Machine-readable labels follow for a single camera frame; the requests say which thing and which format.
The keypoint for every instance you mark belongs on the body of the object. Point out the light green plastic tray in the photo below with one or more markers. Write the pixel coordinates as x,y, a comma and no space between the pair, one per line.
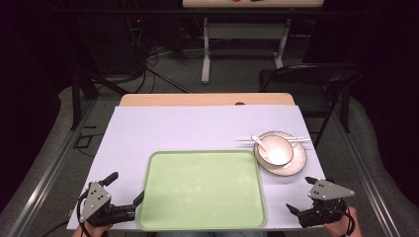
201,191

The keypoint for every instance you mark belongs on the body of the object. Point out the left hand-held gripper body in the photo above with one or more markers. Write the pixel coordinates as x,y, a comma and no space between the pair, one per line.
95,201

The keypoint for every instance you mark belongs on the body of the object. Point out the black metal stand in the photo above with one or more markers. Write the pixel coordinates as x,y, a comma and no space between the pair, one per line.
82,85

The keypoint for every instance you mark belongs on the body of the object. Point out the person's left hand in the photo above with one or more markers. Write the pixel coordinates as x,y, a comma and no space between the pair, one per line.
90,231

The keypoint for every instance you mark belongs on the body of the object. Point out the metal floor rail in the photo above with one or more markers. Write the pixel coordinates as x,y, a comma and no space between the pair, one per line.
49,171
365,174

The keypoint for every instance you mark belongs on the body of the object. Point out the white chopstick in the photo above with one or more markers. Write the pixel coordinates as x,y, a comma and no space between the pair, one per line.
243,141
245,138

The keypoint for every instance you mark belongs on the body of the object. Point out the person's right hand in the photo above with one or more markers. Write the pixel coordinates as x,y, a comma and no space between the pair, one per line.
342,228

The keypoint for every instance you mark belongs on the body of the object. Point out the white ceramic spoon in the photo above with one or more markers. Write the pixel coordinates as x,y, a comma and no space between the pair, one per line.
256,140

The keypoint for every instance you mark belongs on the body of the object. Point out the white table cover sheet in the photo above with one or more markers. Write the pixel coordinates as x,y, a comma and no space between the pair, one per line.
184,128

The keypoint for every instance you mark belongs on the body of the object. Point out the black folding chair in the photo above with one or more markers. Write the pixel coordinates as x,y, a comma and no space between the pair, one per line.
313,77

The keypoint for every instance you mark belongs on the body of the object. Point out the wooden table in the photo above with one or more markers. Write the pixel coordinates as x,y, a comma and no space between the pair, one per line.
204,99

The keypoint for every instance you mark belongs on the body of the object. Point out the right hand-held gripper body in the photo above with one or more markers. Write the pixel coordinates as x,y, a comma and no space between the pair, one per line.
327,191

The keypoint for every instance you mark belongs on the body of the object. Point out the cream plate with dark rim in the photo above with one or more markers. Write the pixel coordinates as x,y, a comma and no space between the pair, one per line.
298,162

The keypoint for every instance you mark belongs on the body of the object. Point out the wooden desk with white legs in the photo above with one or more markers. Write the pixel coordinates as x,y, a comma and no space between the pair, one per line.
245,31

